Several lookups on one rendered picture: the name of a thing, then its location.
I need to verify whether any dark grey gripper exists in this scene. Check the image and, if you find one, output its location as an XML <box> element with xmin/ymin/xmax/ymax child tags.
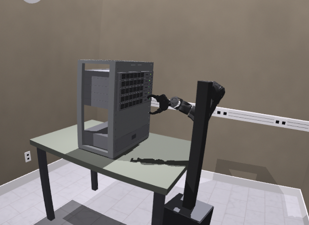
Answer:
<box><xmin>147</xmin><ymin>94</ymin><xmax>177</xmax><ymax>115</ymax></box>

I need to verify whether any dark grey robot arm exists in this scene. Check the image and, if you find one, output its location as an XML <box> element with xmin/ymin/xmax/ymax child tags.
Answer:
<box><xmin>170</xmin><ymin>81</ymin><xmax>225</xmax><ymax>121</ymax></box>

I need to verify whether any grey server rack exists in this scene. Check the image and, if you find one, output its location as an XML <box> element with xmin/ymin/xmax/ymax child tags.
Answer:
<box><xmin>77</xmin><ymin>60</ymin><xmax>154</xmax><ymax>159</ymax></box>

